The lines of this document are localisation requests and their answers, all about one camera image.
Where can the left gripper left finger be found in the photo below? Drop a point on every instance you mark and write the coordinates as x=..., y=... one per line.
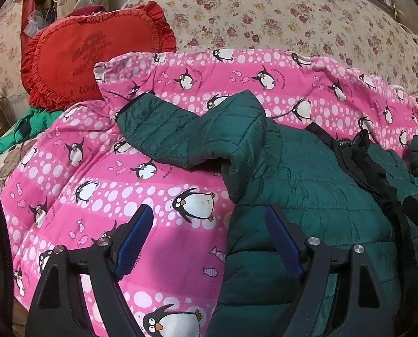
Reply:
x=59, y=308

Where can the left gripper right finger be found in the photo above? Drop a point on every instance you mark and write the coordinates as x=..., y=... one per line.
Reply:
x=358, y=307

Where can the dark green puffer jacket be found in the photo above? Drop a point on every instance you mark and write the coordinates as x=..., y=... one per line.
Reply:
x=262, y=163

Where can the pink penguin blanket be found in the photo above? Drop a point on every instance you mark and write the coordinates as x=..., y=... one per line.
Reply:
x=82, y=179

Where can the bright green cloth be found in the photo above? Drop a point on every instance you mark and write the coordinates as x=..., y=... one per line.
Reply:
x=35, y=121

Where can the floral bed sheet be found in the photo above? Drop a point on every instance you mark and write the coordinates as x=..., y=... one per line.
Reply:
x=358, y=33

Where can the red ruffled heart pillow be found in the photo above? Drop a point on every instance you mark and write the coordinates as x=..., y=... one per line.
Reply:
x=57, y=67

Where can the dark red cloth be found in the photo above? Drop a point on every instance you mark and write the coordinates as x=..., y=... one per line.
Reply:
x=88, y=10

